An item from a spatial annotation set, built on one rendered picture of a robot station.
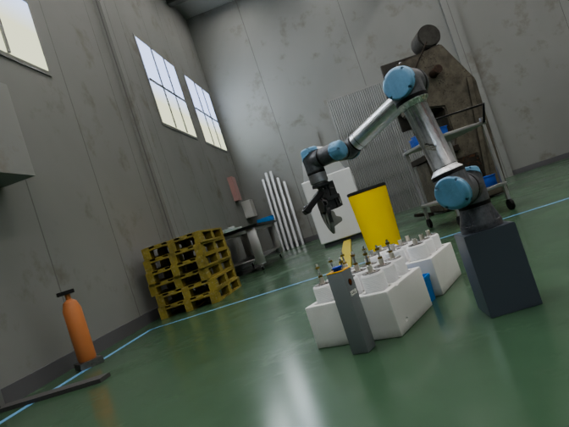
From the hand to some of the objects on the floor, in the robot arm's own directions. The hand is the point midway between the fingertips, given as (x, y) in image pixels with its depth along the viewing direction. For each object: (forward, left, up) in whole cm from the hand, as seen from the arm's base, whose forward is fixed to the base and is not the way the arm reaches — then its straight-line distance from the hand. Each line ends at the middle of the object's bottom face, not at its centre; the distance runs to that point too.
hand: (331, 230), depth 203 cm
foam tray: (-29, -61, -46) cm, 81 cm away
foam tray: (-5, -13, -46) cm, 48 cm away
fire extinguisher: (+212, -146, -46) cm, 262 cm away
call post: (+2, +16, -46) cm, 48 cm away
